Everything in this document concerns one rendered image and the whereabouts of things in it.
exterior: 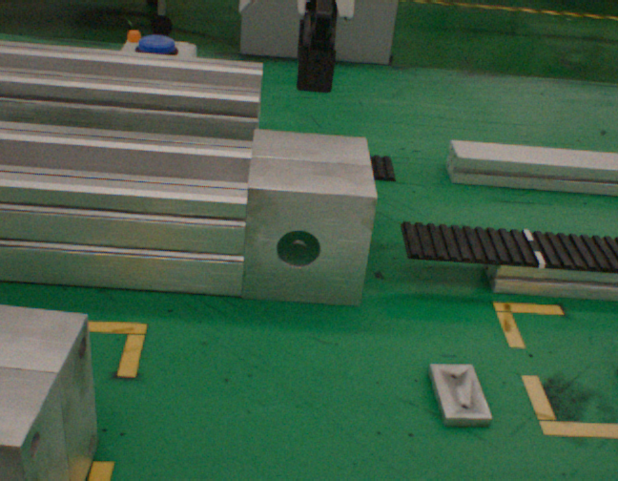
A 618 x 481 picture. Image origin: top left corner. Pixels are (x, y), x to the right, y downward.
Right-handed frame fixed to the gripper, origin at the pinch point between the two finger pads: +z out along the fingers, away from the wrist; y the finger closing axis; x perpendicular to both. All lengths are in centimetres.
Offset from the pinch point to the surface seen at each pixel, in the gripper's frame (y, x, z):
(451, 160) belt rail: 0.3, -15.1, 9.1
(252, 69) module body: 2.7, 5.9, 2.1
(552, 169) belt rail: -1.9, -24.9, 8.2
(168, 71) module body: 2.2, 14.1, 2.9
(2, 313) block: -39.4, 16.2, 1.1
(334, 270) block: -24.0, -1.8, 7.4
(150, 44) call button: 11.3, 17.4, 3.4
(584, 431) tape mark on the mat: -35.7, -17.8, 10.5
